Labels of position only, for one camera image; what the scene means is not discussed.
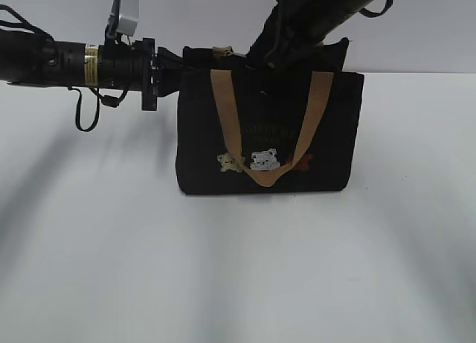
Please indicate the black canvas tote bag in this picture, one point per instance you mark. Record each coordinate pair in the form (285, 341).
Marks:
(248, 131)

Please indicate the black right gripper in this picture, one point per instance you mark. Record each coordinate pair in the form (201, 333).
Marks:
(290, 31)

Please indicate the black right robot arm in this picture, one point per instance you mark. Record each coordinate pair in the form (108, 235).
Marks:
(336, 12)

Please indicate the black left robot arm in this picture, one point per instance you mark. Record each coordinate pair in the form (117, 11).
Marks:
(33, 60)

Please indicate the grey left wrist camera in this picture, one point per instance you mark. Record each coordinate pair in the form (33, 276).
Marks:
(123, 19)

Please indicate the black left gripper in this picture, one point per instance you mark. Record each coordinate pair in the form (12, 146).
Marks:
(161, 74)

